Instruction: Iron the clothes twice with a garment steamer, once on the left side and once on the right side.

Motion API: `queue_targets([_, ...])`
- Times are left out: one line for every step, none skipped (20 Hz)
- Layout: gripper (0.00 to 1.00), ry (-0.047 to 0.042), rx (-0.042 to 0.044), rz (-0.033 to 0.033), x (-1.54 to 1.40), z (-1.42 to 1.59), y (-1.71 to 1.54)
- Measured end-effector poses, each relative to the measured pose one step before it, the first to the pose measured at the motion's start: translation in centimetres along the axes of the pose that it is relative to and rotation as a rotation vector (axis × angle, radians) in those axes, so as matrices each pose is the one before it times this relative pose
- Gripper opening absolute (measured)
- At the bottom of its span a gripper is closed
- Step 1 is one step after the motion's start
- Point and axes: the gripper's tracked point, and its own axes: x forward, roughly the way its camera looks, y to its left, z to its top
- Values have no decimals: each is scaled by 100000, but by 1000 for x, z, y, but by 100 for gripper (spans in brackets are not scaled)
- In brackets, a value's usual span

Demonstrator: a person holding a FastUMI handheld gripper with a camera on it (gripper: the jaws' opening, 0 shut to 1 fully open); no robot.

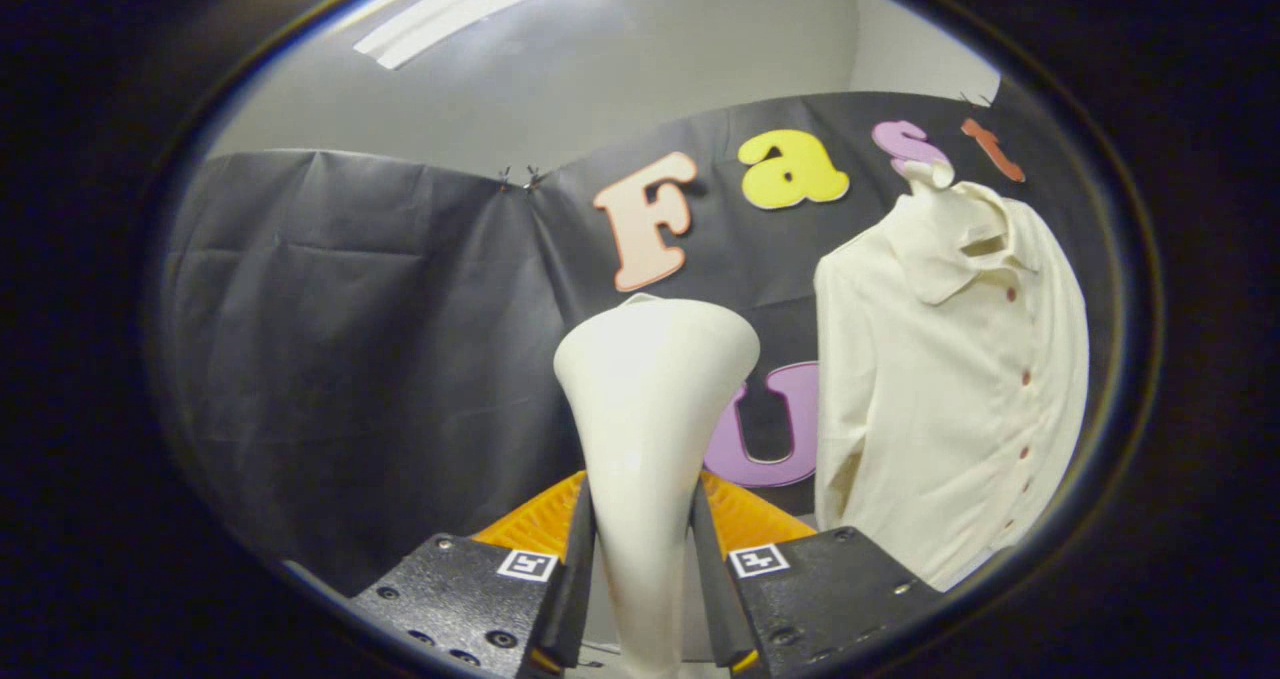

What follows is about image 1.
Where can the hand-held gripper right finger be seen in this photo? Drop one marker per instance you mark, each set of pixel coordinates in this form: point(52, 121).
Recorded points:
point(712, 589)

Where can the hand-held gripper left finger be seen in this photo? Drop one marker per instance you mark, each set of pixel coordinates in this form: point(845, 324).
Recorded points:
point(575, 579)

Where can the white garment steamer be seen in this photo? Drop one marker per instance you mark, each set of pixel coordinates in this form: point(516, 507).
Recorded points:
point(645, 409)

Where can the cream button shirt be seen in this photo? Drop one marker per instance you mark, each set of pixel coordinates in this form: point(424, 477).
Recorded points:
point(940, 389)

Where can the white mannequin stand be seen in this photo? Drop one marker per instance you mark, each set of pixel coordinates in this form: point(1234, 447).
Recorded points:
point(930, 172)

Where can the ceiling light panel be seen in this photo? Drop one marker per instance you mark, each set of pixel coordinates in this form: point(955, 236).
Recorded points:
point(470, 4)

